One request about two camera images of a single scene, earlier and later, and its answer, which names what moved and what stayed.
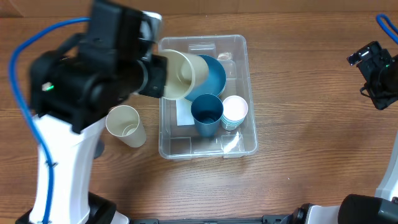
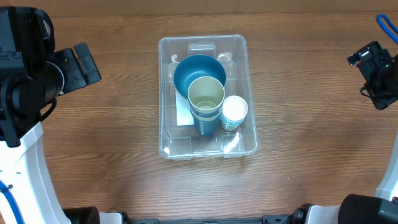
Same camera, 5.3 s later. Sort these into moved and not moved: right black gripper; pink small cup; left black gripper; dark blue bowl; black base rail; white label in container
Moved: dark blue bowl; left black gripper
Not moved: pink small cup; black base rail; right black gripper; white label in container
